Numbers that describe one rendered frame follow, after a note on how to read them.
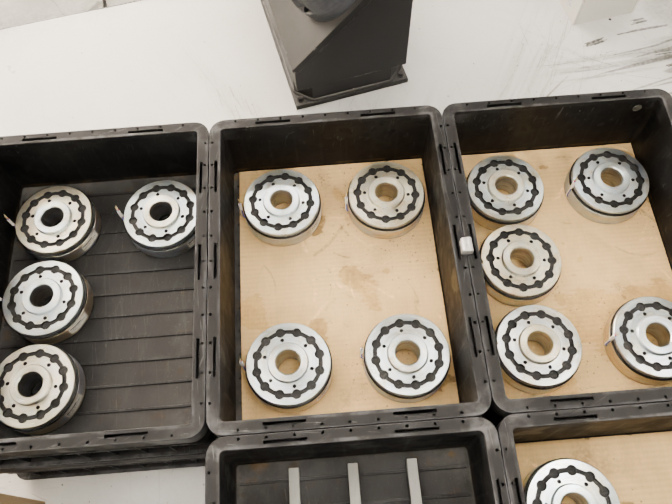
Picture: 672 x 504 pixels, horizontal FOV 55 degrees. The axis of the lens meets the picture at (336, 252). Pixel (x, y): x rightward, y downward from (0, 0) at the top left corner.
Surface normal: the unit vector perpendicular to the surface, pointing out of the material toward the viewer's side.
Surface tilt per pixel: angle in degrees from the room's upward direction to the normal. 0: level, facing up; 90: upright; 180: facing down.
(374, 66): 90
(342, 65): 90
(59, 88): 0
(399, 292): 0
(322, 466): 0
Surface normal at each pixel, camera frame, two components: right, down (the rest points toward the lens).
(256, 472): -0.02, -0.43
